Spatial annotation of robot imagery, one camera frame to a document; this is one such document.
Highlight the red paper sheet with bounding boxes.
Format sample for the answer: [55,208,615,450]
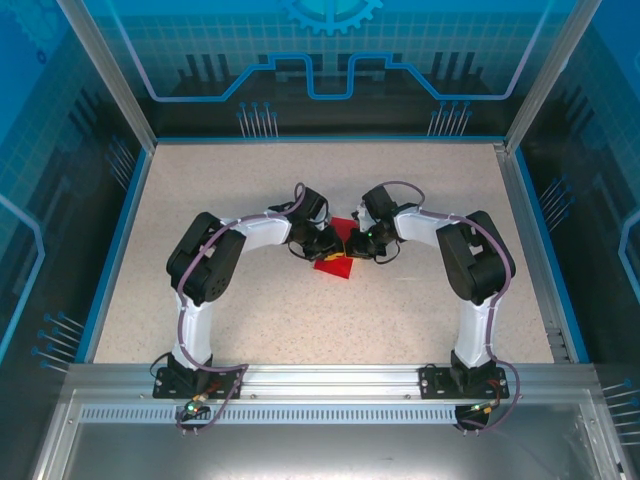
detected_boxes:
[313,217,357,279]

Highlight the grey metal tray sheet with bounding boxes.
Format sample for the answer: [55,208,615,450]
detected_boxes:
[29,389,631,480]

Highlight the aluminium front frame rail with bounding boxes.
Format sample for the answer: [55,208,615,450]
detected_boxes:
[67,363,599,401]

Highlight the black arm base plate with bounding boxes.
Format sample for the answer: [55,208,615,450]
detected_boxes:
[418,366,511,400]
[152,366,245,400]

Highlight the slotted grey cable duct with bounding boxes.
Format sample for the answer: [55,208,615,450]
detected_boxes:
[78,405,484,424]

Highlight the aluminium side frame rail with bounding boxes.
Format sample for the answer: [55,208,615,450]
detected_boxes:
[493,142,574,364]

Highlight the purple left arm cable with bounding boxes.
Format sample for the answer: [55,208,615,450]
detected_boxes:
[174,182,307,435]

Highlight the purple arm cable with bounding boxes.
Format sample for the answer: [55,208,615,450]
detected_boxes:
[374,180,521,435]
[174,182,307,435]

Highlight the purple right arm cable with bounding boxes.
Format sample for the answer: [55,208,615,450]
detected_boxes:
[374,180,521,435]

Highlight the aluminium frame post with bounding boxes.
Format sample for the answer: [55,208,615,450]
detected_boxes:
[55,0,157,151]
[503,0,602,154]

